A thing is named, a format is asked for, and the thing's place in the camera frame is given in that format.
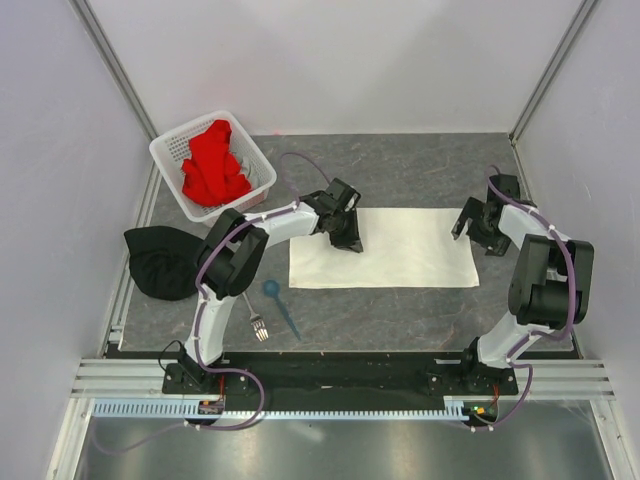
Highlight white cloth napkin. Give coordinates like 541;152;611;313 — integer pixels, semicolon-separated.
289;208;480;289

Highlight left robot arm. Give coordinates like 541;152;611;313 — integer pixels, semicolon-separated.
178;178;363;393

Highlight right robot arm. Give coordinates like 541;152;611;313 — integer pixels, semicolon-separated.
451;171;595;394

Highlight blue plastic spoon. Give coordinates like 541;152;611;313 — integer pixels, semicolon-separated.
262;279;301;341

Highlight grey cloth in basket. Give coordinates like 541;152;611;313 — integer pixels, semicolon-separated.
238;156;259;187

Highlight silver metal fork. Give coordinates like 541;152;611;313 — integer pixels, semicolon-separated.
242;292;269;342

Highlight red cloth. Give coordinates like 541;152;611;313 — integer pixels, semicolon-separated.
182;119;252;208

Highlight black cloth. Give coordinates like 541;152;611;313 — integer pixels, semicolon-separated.
124;226;202;301

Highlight white plastic basket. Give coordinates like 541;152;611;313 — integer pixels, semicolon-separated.
149;111;277;225

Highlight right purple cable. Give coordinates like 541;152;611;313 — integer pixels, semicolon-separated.
449;165;581;436

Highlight purple cable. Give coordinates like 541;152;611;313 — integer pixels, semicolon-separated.
92;152;334;456
449;165;581;436

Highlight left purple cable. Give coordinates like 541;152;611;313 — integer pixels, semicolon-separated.
92;152;334;456

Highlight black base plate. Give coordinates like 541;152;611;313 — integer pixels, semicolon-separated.
162;352;518;413

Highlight slotted cable duct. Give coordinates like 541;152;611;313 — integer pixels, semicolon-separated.
93;398;471;421

